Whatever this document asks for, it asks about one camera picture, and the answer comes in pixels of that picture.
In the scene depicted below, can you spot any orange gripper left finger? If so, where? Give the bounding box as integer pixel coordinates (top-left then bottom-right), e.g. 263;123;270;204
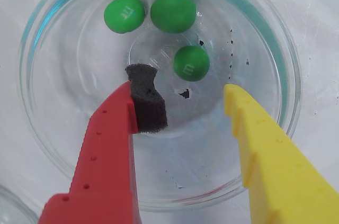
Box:
38;64;170;224

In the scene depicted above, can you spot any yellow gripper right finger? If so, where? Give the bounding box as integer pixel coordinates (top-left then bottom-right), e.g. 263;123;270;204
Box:
223;84;339;224

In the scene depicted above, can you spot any clear glass bowl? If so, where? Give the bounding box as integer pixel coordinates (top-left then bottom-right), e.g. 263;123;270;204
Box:
17;0;302;213

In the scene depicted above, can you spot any green pill ball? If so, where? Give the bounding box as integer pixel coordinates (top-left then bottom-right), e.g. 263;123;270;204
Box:
103;0;146;34
150;0;197;33
173;45;211;82

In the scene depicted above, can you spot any white table cloth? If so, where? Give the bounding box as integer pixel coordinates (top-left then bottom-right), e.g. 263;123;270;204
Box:
0;0;339;224

